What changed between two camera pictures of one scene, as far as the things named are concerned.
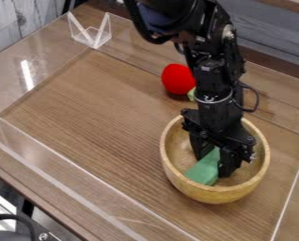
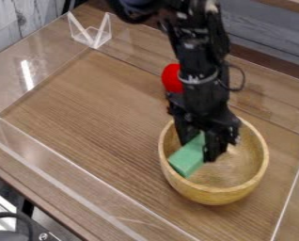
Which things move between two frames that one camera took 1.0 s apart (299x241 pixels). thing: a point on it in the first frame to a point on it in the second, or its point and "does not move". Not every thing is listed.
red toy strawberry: x=178 y=81 does not move
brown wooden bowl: x=232 y=188 does not move
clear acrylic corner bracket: x=90 y=36 does not move
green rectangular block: x=203 y=169 to x=187 y=160
